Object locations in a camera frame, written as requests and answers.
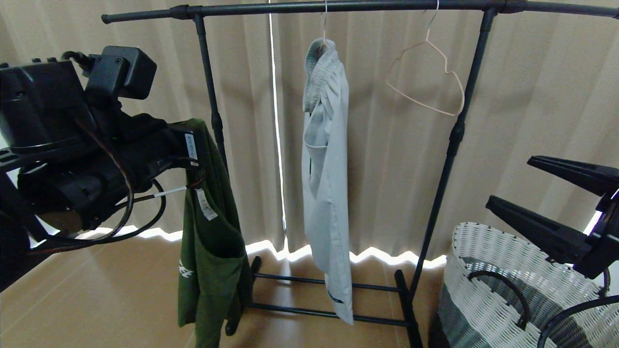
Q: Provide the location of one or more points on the green long-sleeved shirt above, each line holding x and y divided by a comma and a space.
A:
213, 270

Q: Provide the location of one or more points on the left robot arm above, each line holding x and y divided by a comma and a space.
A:
43, 106

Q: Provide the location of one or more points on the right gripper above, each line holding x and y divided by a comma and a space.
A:
604, 241

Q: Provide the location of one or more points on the pink clothes hanger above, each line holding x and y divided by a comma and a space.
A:
428, 36
324, 24

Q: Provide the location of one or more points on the beige curtain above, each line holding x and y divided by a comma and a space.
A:
387, 169

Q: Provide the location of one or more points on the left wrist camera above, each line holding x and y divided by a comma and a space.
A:
125, 72

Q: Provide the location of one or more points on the white laundry basket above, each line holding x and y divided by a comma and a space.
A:
483, 251

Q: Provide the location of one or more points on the black clothes rack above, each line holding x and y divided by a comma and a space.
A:
338, 6

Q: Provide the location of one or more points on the pale grey shorts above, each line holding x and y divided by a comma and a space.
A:
329, 193

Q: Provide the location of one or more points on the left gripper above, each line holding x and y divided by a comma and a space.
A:
154, 145

